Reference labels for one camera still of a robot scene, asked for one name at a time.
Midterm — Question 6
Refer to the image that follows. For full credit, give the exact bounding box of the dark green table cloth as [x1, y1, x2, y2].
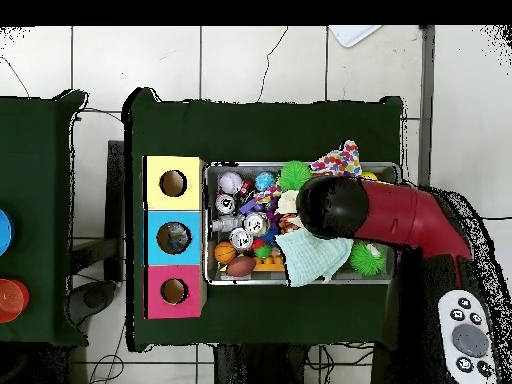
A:
[123, 86, 405, 353]

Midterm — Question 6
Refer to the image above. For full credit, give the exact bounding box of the wooden box with three holes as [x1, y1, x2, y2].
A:
[142, 155, 208, 320]

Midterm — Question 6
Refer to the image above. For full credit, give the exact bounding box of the blue globe ball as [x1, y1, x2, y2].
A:
[254, 171, 277, 192]

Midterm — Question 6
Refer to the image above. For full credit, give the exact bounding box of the silver mesh bin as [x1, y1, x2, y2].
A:
[202, 161, 402, 287]

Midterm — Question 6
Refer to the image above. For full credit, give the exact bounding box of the colourful dotted cloth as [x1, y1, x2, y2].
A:
[309, 139, 363, 178]

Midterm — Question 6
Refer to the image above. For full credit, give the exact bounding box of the orange toy basketball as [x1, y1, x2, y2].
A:
[213, 240, 237, 265]

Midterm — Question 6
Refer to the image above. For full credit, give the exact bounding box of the green spiky rubber ball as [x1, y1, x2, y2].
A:
[276, 159, 314, 192]

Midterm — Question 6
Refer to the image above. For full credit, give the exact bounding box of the green spiky ball with eyes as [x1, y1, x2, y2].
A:
[348, 241, 387, 278]

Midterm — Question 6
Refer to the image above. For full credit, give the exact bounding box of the white tray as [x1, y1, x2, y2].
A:
[327, 25, 383, 49]

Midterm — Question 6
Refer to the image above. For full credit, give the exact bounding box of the black floor stand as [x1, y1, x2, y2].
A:
[65, 139, 126, 327]

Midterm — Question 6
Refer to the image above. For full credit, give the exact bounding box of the mint green knitted cloth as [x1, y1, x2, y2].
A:
[273, 229, 355, 288]

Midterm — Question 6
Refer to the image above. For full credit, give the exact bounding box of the small green covered table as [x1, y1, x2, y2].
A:
[0, 88, 90, 348]

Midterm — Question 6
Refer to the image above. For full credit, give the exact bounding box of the white baseball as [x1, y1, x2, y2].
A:
[218, 171, 244, 195]

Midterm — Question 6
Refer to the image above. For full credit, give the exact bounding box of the cream knitted cloth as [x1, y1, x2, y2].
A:
[274, 189, 299, 215]

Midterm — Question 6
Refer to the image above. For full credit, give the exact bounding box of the brown toy football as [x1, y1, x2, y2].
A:
[225, 255, 257, 278]

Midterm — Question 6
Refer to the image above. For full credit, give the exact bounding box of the blue cup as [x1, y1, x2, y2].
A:
[0, 208, 16, 257]

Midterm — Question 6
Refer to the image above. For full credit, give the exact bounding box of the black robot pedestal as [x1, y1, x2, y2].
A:
[213, 343, 309, 384]

